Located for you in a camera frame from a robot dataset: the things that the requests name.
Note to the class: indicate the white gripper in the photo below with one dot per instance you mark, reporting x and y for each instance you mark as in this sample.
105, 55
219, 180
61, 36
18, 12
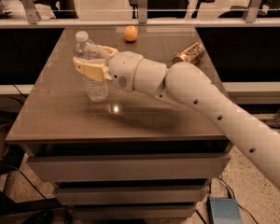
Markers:
122, 68

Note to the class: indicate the clear plastic water bottle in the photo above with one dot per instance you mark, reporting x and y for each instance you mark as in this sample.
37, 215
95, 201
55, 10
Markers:
91, 65

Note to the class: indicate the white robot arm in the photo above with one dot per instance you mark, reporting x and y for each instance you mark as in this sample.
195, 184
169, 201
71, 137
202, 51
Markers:
185, 84

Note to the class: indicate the orange fruit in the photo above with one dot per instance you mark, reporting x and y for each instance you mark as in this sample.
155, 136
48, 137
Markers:
130, 33

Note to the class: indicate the black office chair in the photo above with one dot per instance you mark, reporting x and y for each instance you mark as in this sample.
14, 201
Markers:
167, 8

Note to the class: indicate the gold soda can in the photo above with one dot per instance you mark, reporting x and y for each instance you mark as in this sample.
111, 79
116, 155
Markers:
191, 54

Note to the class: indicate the grey drawer cabinet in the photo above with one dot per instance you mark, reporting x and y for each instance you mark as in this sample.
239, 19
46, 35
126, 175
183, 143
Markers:
129, 157

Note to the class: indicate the glass partition railing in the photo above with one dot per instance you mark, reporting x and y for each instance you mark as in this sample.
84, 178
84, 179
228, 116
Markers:
112, 12

